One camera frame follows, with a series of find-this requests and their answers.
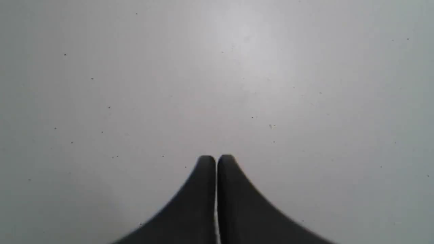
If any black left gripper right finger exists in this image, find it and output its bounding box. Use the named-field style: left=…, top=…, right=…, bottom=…
left=217, top=155, right=330, bottom=244

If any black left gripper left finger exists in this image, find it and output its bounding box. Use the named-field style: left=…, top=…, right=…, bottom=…
left=116, top=155, right=217, bottom=244

